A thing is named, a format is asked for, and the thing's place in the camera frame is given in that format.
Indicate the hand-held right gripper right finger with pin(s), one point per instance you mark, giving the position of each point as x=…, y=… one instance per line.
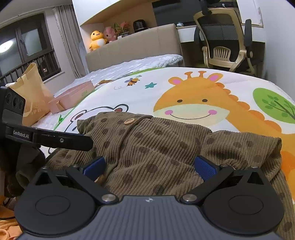
x=205, y=169

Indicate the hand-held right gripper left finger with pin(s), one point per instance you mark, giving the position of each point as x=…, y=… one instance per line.
x=95, y=168

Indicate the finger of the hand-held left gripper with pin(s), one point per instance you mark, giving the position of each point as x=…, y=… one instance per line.
x=62, y=139

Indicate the beige tote bag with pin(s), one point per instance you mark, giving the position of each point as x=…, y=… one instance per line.
x=32, y=101

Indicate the pink gift box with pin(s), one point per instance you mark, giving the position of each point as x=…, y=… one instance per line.
x=71, y=95

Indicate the dark framed window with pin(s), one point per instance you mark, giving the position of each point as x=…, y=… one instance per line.
x=25, y=46

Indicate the giraffe print blanket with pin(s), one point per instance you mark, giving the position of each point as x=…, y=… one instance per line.
x=207, y=97

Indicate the beige curtain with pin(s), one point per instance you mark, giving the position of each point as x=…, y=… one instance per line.
x=69, y=39

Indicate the white quilted bedspread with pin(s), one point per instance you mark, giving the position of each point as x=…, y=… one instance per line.
x=129, y=67

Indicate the orange cloth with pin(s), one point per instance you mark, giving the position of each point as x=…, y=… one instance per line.
x=8, y=225

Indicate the yellow duck plush toy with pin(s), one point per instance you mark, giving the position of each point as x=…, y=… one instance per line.
x=98, y=39

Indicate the pink plush toy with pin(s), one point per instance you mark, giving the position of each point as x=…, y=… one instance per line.
x=109, y=34

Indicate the beige plastic stool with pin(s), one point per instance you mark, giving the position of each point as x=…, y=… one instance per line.
x=221, y=53

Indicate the beige padded headboard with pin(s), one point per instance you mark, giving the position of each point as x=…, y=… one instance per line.
x=136, y=46

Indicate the potted plant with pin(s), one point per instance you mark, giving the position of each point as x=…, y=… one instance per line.
x=121, y=28

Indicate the white desk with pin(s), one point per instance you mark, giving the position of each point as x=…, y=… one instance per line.
x=191, y=34

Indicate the beige office chair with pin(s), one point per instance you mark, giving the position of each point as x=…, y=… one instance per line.
x=221, y=34

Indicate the black kettle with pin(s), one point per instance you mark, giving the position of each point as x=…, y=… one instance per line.
x=139, y=25

